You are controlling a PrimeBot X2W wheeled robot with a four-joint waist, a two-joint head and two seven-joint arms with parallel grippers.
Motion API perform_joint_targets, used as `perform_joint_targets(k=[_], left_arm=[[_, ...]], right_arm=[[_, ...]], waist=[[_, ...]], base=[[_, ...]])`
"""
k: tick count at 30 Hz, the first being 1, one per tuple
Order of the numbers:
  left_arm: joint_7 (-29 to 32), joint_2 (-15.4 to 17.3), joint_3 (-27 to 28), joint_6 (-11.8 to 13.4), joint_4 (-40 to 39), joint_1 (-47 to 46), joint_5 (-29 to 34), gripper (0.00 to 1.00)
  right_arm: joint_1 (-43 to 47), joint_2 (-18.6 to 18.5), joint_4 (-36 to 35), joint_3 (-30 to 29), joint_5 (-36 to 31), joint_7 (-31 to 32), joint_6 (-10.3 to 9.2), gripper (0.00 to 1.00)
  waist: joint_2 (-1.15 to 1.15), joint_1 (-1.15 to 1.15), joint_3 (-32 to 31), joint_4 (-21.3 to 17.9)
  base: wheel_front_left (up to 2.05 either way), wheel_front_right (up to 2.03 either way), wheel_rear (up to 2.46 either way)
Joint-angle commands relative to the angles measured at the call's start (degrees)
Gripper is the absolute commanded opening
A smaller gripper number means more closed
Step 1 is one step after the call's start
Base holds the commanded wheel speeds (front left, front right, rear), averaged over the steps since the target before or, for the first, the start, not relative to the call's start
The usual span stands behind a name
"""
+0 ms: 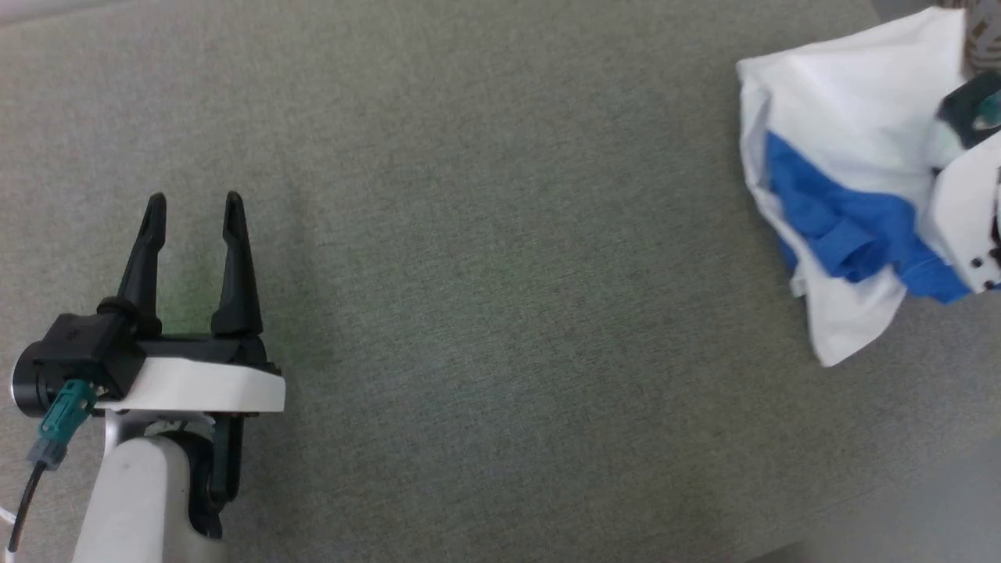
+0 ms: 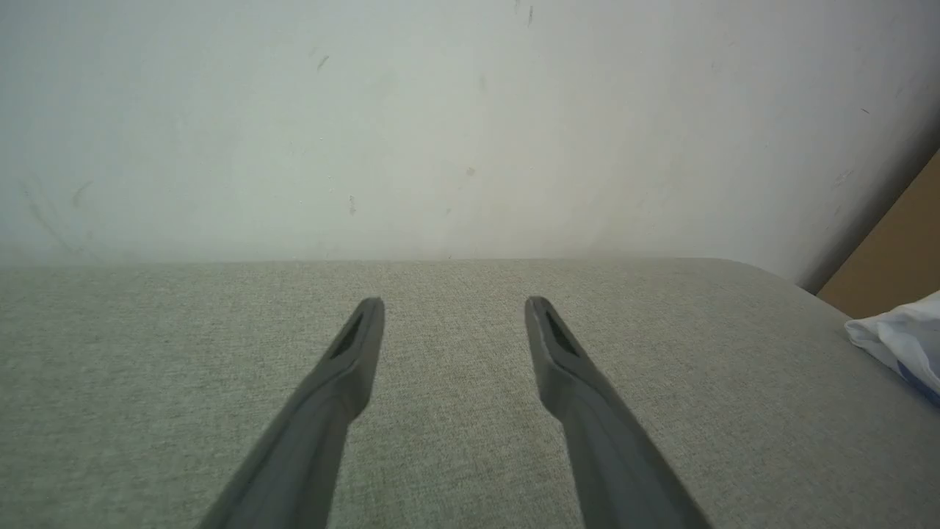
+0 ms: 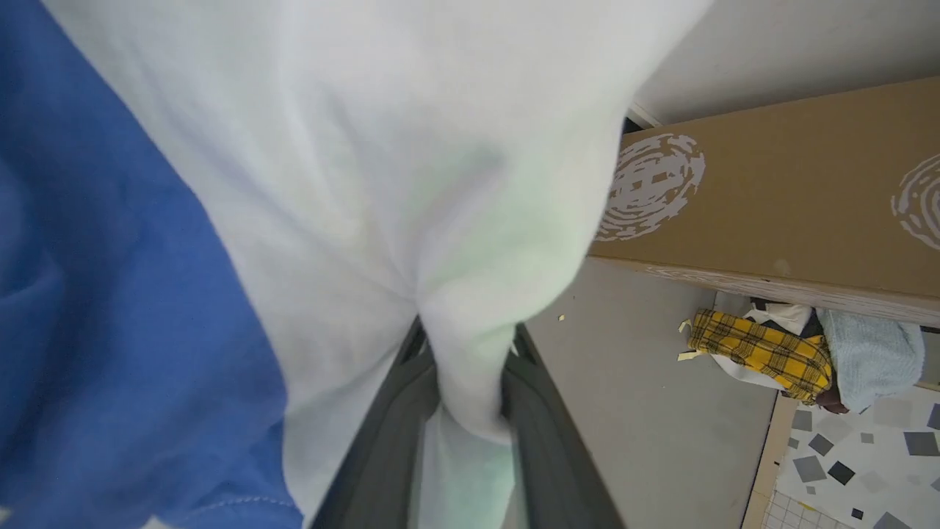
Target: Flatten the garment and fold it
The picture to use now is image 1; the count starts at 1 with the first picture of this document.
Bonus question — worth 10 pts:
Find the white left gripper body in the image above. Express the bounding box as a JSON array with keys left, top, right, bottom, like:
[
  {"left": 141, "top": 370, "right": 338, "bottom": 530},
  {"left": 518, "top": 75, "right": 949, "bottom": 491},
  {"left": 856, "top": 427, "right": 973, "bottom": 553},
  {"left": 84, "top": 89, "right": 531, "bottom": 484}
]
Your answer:
[{"left": 116, "top": 335, "right": 287, "bottom": 414}]

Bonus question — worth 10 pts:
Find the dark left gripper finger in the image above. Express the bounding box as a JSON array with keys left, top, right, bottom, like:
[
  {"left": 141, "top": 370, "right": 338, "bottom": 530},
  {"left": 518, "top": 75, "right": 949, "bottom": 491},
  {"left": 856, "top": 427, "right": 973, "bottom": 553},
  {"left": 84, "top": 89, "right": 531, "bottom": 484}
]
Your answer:
[
  {"left": 210, "top": 191, "right": 264, "bottom": 338},
  {"left": 117, "top": 192, "right": 168, "bottom": 338}
]

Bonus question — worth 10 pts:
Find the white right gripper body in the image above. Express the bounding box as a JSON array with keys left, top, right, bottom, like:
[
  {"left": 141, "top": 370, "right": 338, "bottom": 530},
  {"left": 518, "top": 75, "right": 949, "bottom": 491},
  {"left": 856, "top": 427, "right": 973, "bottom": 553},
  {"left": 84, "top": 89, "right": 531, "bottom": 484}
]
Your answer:
[{"left": 918, "top": 140, "right": 1001, "bottom": 296}]

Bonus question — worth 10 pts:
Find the blue and white garment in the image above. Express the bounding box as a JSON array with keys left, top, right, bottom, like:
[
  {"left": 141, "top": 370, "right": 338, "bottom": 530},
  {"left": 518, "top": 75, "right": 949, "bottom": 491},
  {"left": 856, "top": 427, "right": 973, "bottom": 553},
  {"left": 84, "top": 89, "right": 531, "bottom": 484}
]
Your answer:
[{"left": 735, "top": 6, "right": 980, "bottom": 368}]

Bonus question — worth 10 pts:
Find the grey-brown patterned object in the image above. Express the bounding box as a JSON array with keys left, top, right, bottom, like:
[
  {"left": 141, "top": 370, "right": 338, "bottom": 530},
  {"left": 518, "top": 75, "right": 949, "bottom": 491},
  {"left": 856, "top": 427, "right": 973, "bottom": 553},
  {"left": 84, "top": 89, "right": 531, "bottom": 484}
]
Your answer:
[{"left": 963, "top": 0, "right": 1001, "bottom": 76}]

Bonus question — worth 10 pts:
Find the grey fabric sofa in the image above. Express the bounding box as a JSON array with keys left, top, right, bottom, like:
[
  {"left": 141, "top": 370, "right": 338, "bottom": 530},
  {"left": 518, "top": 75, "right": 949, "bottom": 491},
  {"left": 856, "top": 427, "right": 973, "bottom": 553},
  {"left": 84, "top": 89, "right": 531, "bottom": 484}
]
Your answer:
[{"left": 0, "top": 0, "right": 1001, "bottom": 563}]

